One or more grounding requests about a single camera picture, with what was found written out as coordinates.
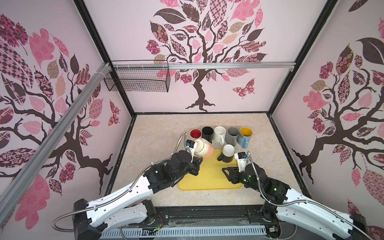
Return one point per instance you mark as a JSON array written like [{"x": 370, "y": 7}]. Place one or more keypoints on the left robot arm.
[{"x": 96, "y": 217}]

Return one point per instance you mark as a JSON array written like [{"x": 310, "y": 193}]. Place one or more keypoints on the aluminium rail back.
[{"x": 203, "y": 66}]

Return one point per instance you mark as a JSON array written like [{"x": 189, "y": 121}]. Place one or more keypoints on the white ribbed mug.
[{"x": 219, "y": 135}]

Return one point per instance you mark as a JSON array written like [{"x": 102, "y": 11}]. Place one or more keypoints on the white slotted cable duct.
[{"x": 184, "y": 232}]

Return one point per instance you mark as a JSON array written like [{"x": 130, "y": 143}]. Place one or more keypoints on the black and white mug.
[{"x": 227, "y": 154}]

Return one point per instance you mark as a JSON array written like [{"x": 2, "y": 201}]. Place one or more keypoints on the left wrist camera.
[{"x": 190, "y": 147}]

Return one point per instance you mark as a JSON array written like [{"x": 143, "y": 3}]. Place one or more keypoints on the black base frame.
[{"x": 210, "y": 214}]

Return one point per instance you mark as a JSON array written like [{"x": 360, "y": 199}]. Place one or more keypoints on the aluminium rail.
[
  {"x": 22, "y": 181},
  {"x": 203, "y": 66}
]

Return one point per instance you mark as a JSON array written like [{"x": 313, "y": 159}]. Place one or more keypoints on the blue butterfly mug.
[{"x": 244, "y": 137}]

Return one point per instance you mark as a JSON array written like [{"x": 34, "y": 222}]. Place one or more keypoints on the black wire basket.
[{"x": 139, "y": 76}]

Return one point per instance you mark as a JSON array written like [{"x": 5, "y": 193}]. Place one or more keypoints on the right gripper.
[{"x": 233, "y": 172}]

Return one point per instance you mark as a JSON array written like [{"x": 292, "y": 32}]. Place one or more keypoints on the grey mug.
[{"x": 232, "y": 136}]

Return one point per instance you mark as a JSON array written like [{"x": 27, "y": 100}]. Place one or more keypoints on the aluminium rail left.
[{"x": 22, "y": 181}]

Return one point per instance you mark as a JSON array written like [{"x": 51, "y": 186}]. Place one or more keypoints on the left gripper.
[{"x": 195, "y": 164}]

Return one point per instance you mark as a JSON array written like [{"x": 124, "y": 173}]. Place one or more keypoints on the orange speckled mug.
[{"x": 203, "y": 148}]

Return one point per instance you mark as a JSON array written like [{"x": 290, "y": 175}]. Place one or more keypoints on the yellow plastic tray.
[{"x": 210, "y": 177}]

